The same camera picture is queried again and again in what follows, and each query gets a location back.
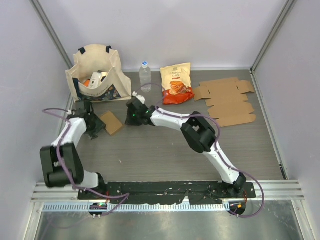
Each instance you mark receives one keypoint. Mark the orange item in tote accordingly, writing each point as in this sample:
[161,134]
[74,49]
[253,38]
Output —
[86,83]

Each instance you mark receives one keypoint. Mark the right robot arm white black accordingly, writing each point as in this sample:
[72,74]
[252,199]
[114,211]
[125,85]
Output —
[199,134]

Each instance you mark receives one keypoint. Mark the beige canvas tote bag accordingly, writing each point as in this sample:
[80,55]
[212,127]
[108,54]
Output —
[92,58]

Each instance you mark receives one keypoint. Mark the slotted cable duct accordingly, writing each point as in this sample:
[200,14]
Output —
[95,207]

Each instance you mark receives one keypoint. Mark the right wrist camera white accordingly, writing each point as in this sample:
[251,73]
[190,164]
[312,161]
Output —
[139,97]

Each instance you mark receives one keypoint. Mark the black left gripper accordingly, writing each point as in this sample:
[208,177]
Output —
[99,126]

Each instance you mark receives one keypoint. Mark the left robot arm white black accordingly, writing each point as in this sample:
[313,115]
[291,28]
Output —
[61,164]

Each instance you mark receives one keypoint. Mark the clear plastic water bottle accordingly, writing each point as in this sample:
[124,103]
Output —
[145,77]

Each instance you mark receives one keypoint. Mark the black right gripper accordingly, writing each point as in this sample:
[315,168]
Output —
[130,120]

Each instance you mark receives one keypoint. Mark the large cardboard box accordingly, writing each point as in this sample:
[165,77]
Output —
[227,100]

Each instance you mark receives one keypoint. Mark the cassava chips bag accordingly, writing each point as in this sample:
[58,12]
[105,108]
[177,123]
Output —
[176,84]

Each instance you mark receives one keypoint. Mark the aluminium frame rail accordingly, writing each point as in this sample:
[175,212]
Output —
[44,194]

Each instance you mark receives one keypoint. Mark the small brown cardboard box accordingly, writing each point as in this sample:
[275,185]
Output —
[112,124]

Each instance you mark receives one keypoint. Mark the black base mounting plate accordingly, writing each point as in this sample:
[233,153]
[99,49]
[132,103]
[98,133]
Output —
[174,192]

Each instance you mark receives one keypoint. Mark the white box in tote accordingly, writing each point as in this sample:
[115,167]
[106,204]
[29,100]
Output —
[96,79]

